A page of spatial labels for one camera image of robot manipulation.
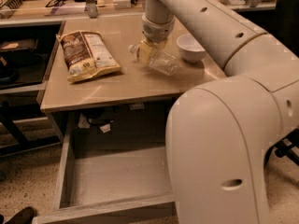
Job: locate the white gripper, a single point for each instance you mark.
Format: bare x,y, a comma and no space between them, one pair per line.
156,32

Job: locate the clear plastic water bottle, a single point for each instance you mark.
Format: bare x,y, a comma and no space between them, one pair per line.
161,61

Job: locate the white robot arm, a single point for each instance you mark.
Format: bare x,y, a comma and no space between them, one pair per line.
217,134

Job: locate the open grey wooden drawer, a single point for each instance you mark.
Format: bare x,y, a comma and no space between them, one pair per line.
118,177

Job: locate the white ceramic bowl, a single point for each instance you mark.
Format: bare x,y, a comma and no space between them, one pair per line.
189,49

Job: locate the brown chip bag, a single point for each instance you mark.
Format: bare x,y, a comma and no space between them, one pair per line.
86,56

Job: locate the dark shoe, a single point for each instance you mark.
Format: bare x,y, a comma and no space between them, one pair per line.
25,216

